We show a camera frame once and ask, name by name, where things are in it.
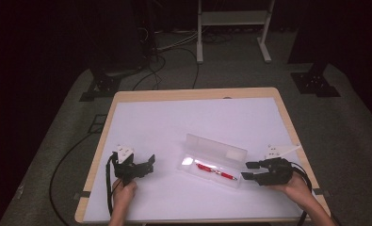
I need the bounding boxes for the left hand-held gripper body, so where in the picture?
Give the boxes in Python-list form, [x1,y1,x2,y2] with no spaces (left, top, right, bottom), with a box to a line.
[110,144,150,186]

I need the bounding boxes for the red pen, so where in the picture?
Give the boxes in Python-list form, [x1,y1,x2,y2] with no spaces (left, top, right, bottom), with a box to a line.
[195,162,239,182]

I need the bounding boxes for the wooden table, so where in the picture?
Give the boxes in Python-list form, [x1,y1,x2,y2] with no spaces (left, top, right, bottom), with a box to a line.
[73,87,332,225]

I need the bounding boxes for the white floor cables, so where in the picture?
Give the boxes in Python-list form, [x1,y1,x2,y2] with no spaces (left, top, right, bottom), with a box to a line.
[155,28,203,53]

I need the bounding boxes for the person's right hand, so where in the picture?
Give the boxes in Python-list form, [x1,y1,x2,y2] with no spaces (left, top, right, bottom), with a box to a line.
[267,171,314,209]

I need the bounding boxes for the long black floor cable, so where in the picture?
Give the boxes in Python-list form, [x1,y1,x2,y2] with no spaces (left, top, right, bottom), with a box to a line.
[49,131,96,226]

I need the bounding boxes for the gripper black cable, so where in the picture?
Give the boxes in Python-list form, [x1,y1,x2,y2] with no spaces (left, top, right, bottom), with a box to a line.
[289,161,314,226]
[105,153,123,218]

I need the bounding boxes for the black tape strip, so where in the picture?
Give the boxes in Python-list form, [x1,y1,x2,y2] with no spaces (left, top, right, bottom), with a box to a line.
[312,187,332,197]
[72,190,91,202]

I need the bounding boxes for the white metal stand frame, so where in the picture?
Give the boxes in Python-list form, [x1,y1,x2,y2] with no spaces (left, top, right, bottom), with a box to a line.
[196,0,276,65]

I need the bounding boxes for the person's left hand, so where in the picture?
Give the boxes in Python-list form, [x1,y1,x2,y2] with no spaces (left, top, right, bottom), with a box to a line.
[111,178,138,206]

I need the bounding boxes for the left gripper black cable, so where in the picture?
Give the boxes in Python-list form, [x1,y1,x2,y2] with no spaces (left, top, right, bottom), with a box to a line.
[105,153,123,218]

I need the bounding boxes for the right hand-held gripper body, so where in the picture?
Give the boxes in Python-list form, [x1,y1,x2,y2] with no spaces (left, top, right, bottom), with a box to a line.
[255,143,302,187]

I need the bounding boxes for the black stand base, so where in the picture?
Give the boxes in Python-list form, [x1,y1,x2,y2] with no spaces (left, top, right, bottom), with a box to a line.
[78,65,144,103]
[289,61,342,99]

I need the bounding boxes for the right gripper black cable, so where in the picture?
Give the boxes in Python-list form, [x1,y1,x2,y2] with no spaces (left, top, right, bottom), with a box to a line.
[289,161,314,226]

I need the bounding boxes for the white table mat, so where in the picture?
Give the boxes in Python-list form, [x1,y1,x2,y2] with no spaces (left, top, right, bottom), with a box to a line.
[83,97,311,224]

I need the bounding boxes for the grey floor tape piece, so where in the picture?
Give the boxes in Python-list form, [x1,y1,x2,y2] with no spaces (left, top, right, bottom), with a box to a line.
[14,183,26,201]

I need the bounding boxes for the clear plastic pencil case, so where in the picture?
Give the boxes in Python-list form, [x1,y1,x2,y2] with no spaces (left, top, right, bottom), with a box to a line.
[177,133,249,190]

